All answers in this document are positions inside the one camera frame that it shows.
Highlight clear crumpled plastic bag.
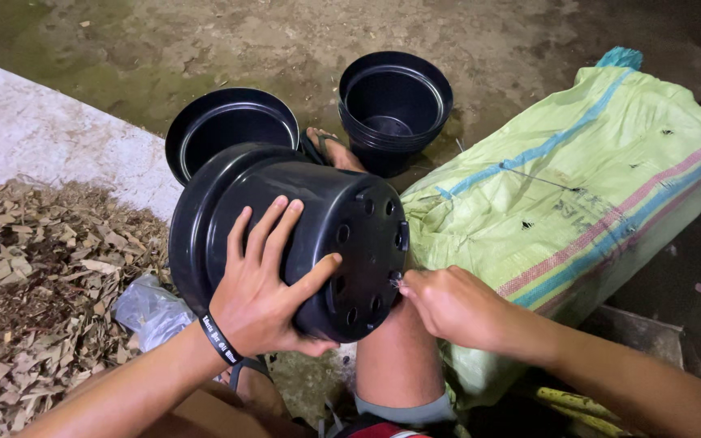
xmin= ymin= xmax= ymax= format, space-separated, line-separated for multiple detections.
xmin=111 ymin=274 xmax=197 ymax=354

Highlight grey metal tray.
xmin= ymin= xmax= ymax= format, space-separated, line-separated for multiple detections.
xmin=572 ymin=304 xmax=687 ymax=373

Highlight person's left foot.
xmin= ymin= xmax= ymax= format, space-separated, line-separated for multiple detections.
xmin=219 ymin=364 xmax=293 ymax=421

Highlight black flip-flop sandal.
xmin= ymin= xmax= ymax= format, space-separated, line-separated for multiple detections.
xmin=298 ymin=129 xmax=351 ymax=169

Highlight person's right foot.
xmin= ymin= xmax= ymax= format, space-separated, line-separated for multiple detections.
xmin=305 ymin=127 xmax=367 ymax=174

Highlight person's right hand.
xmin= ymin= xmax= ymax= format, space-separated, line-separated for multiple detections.
xmin=397 ymin=266 xmax=513 ymax=361

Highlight yellow bamboo sticks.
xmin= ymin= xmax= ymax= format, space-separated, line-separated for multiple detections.
xmin=532 ymin=386 xmax=637 ymax=438

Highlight black rubber wristband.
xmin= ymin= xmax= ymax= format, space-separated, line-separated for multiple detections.
xmin=200 ymin=311 xmax=245 ymax=366

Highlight grey flip-flop sandal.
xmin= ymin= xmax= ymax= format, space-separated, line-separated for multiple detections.
xmin=227 ymin=356 xmax=273 ymax=393

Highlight person's right leg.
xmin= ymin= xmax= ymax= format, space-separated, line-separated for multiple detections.
xmin=355 ymin=297 xmax=449 ymax=410

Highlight pile of dry leaf mulch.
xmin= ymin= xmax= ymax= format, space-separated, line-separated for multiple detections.
xmin=0 ymin=175 xmax=174 ymax=438

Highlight stack of black plastic pots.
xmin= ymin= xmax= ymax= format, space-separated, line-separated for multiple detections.
xmin=338 ymin=51 xmax=454 ymax=179

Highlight grey shorts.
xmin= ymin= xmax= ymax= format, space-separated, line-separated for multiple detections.
xmin=353 ymin=391 xmax=458 ymax=427

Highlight person's foot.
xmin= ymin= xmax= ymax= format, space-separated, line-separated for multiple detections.
xmin=305 ymin=127 xmax=367 ymax=174
xmin=219 ymin=364 xmax=293 ymax=421

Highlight light green woven sack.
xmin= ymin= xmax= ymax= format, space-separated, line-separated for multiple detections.
xmin=400 ymin=47 xmax=701 ymax=417

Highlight black plastic pot with holes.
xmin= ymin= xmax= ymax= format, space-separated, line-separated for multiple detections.
xmin=168 ymin=143 xmax=411 ymax=344

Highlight person's left hand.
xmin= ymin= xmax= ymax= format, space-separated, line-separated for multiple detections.
xmin=209 ymin=195 xmax=343 ymax=358

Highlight black plastic flower pot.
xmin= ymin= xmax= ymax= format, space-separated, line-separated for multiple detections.
xmin=164 ymin=88 xmax=301 ymax=187

